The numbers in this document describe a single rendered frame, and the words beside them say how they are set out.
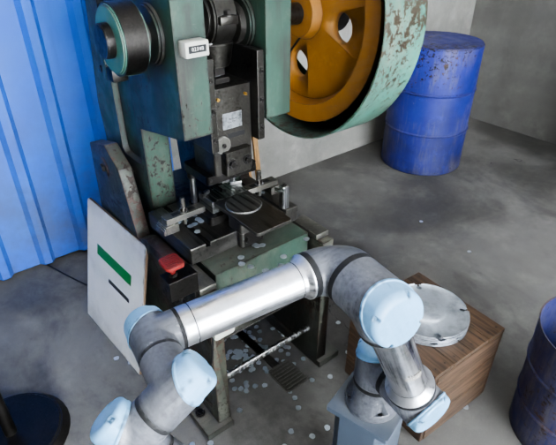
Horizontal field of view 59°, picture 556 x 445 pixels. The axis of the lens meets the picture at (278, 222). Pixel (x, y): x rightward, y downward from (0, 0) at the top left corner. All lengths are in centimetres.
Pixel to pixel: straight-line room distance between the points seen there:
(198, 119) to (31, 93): 128
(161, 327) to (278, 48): 97
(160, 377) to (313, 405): 129
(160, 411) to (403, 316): 44
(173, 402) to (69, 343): 167
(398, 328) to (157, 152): 113
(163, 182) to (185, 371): 114
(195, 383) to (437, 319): 123
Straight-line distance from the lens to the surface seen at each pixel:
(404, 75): 161
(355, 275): 92
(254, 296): 91
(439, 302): 195
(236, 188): 177
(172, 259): 147
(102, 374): 225
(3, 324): 265
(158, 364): 82
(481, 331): 194
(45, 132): 265
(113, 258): 213
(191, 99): 142
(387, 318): 89
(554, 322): 208
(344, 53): 167
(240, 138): 161
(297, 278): 95
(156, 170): 180
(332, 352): 218
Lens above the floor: 162
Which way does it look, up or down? 32 degrees down
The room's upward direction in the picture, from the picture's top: straight up
